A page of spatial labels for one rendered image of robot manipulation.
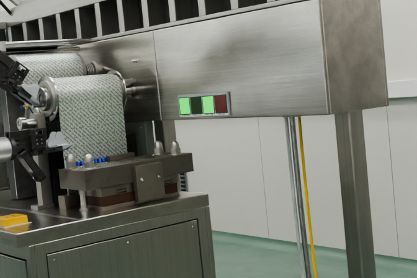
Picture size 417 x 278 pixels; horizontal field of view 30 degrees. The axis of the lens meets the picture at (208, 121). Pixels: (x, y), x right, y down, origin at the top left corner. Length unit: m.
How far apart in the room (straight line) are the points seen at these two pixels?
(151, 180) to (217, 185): 3.77
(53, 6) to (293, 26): 1.34
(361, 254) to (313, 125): 3.12
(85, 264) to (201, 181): 4.10
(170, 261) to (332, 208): 2.97
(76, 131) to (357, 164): 0.90
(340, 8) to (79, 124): 0.94
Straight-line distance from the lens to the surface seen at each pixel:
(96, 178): 2.33
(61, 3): 3.12
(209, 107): 2.36
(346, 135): 2.20
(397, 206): 4.95
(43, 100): 2.52
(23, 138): 2.42
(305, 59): 2.06
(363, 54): 2.13
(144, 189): 2.40
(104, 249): 2.30
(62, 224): 2.22
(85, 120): 2.54
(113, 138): 2.59
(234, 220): 6.08
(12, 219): 2.29
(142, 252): 2.37
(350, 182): 2.22
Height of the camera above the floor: 1.26
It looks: 3 degrees down
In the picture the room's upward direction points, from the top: 5 degrees counter-clockwise
